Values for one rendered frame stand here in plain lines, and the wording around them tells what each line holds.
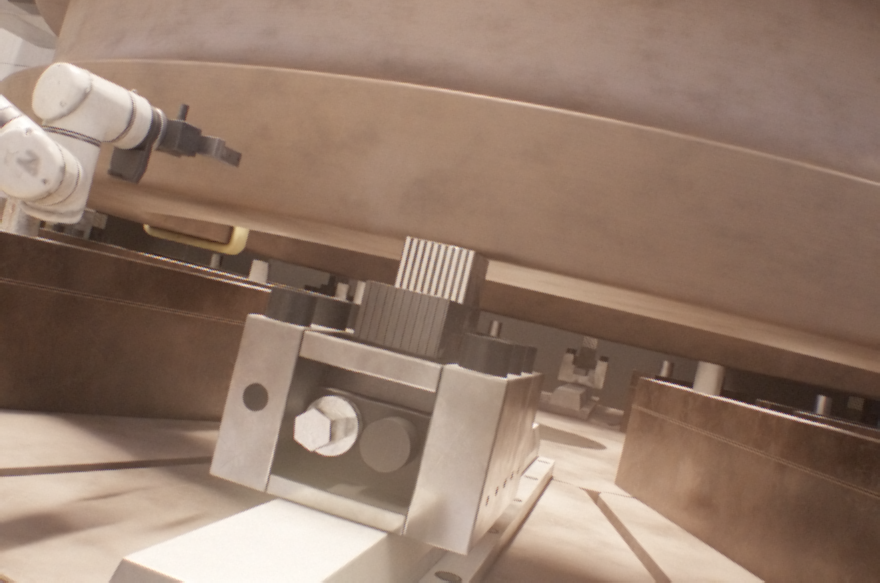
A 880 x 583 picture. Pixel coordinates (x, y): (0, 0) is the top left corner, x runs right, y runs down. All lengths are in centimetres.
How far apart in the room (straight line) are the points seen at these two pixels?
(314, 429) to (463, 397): 20
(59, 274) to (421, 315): 105
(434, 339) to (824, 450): 108
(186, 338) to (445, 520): 127
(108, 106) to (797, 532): 161
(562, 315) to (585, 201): 455
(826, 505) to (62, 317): 171
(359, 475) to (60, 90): 67
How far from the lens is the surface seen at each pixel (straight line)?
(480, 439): 98
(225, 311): 221
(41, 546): 121
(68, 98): 121
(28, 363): 195
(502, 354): 99
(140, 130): 130
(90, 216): 487
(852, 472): 184
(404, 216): 139
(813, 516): 193
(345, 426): 109
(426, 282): 121
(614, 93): 153
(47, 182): 108
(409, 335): 109
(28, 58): 675
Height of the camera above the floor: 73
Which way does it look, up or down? 4 degrees up
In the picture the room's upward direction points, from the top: 14 degrees clockwise
